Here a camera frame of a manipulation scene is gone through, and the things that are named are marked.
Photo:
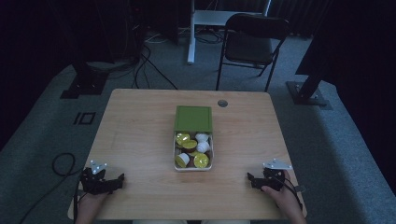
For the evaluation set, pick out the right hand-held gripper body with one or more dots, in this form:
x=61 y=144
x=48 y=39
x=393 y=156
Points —
x=274 y=179

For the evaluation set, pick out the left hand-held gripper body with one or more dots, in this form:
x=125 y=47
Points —
x=95 y=182

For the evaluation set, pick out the person's left hand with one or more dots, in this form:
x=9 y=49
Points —
x=93 y=198

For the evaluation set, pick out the person's right hand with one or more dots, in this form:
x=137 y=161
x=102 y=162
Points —
x=281 y=194

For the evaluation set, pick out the white storage box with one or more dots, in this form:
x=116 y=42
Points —
x=193 y=168

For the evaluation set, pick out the pile of coffee capsules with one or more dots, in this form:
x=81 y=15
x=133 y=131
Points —
x=193 y=149

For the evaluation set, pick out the grey round table grommet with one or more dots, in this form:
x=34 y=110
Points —
x=222 y=103

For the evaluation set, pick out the green box lid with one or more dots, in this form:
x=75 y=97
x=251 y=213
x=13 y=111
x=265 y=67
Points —
x=193 y=118

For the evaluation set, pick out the black stand with base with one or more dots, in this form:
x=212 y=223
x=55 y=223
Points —
x=85 y=81
x=306 y=90

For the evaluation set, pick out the black folding chair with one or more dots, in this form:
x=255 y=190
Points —
x=250 y=43

